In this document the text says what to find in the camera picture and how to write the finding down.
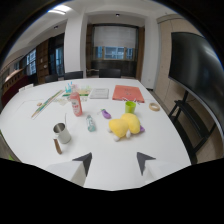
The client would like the steel cup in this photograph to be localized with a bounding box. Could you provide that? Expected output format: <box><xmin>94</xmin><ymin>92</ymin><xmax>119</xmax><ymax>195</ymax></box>
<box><xmin>52</xmin><ymin>122</ymin><xmax>72</xmax><ymax>145</ymax></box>

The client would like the yellow plush toy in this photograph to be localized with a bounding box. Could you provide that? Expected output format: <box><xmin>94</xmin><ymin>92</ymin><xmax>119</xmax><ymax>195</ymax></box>
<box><xmin>106</xmin><ymin>112</ymin><xmax>146</xmax><ymax>142</ymax></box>

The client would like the small clear plastic bottle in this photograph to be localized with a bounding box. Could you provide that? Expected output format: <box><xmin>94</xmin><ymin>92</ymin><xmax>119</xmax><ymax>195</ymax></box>
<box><xmin>85</xmin><ymin>114</ymin><xmax>97</xmax><ymax>133</ymax></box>

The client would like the black tv stand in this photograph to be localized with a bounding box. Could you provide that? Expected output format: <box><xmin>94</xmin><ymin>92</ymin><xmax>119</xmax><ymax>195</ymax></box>
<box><xmin>168</xmin><ymin>89</ymin><xmax>218</xmax><ymax>165</ymax></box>

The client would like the roll of tape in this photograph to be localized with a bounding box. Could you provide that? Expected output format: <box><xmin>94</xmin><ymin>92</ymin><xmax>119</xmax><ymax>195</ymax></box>
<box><xmin>148</xmin><ymin>102</ymin><xmax>161</xmax><ymax>112</ymax></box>

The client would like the green plastic cup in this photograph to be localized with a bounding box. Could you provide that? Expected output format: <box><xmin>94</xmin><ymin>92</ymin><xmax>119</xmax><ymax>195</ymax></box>
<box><xmin>124</xmin><ymin>100</ymin><xmax>137</xmax><ymax>115</ymax></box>

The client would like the purple eggplant toy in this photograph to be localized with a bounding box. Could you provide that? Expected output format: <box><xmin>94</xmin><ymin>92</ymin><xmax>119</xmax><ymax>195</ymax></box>
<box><xmin>100</xmin><ymin>108</ymin><xmax>112</xmax><ymax>120</ymax></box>

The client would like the pink drink bottle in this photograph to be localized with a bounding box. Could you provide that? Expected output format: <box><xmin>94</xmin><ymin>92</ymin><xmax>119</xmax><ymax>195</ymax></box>
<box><xmin>69</xmin><ymin>91</ymin><xmax>84</xmax><ymax>118</ymax></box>

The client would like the long colourful ruler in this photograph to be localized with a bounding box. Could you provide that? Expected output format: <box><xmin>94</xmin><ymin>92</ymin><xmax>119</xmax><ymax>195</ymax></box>
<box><xmin>31</xmin><ymin>89</ymin><xmax>65</xmax><ymax>120</ymax></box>

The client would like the green yellow paper sheet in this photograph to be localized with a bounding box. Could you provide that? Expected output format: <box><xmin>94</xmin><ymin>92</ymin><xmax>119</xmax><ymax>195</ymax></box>
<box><xmin>62</xmin><ymin>87</ymin><xmax>92</xmax><ymax>98</ymax></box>

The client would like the white booklet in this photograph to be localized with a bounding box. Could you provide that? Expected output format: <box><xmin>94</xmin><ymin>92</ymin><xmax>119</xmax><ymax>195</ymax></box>
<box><xmin>88</xmin><ymin>87</ymin><xmax>110</xmax><ymax>100</ymax></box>

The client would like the black office chair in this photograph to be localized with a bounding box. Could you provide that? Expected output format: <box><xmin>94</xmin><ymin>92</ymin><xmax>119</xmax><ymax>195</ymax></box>
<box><xmin>63</xmin><ymin>70</ymin><xmax>84</xmax><ymax>81</ymax></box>
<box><xmin>44</xmin><ymin>74</ymin><xmax>60</xmax><ymax>84</ymax></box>
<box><xmin>98</xmin><ymin>68</ymin><xmax>122</xmax><ymax>79</ymax></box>

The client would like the large black tv screen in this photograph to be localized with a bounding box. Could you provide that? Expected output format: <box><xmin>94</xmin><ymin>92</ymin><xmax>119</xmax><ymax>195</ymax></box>
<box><xmin>167</xmin><ymin>31</ymin><xmax>224</xmax><ymax>134</ymax></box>

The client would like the white window blind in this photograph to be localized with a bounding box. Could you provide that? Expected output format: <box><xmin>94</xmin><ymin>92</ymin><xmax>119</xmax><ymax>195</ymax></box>
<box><xmin>92</xmin><ymin>25</ymin><xmax>139</xmax><ymax>50</ymax></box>

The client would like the brown handled tool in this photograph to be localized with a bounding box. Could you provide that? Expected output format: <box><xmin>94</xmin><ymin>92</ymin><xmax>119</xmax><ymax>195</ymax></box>
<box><xmin>53</xmin><ymin>138</ymin><xmax>63</xmax><ymax>155</ymax></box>

